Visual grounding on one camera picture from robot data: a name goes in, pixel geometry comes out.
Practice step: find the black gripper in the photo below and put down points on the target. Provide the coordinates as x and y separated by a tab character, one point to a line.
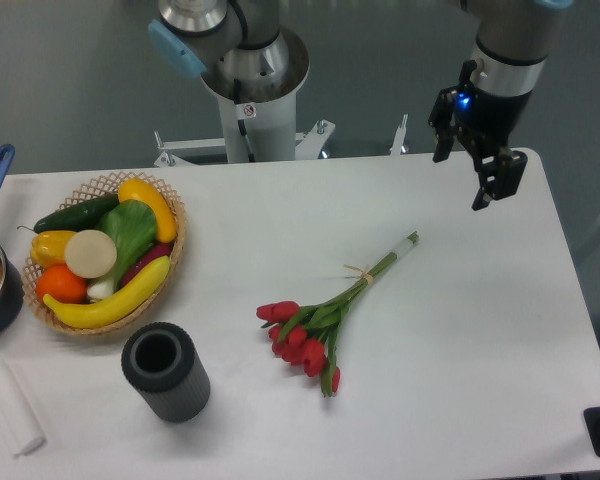
490	99

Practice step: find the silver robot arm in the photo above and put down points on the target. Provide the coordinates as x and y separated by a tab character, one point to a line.
512	44

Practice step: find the red tulip bouquet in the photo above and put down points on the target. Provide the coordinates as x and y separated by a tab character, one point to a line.
307	336

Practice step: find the purple eggplant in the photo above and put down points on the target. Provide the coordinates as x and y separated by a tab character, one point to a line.
156	251

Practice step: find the yellow squash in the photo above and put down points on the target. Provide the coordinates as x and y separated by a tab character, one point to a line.
140	190

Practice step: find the green lettuce leaf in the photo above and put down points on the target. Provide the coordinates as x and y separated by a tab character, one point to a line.
132	226

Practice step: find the grey ribbed vase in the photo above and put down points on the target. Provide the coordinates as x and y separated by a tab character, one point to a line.
161	363

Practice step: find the green cucumber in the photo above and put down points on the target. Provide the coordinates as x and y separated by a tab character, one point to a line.
78	217

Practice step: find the beige round disc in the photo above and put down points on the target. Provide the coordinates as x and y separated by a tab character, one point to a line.
90	254

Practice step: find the yellow banana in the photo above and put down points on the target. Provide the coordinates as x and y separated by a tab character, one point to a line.
116	307

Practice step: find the orange fruit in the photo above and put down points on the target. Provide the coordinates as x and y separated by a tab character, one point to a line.
62	284

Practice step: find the yellow bell pepper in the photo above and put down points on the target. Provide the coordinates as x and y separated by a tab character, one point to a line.
48	248

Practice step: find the white rolled cloth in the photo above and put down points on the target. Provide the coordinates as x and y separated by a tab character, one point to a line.
19	425

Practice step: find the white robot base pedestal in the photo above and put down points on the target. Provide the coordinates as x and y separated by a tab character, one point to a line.
252	65

